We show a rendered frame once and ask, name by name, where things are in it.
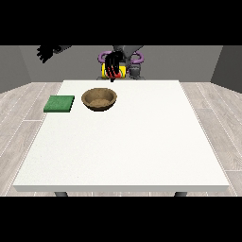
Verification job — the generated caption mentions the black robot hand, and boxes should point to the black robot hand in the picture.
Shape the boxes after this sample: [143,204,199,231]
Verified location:
[36,45,62,64]
[104,51,124,83]

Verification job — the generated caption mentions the brown wooden bowl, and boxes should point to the brown wooden bowl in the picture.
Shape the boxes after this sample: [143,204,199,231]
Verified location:
[80,87,118,112]

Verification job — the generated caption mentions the green square pad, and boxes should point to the green square pad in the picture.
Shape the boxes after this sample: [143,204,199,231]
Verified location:
[43,95,76,113]

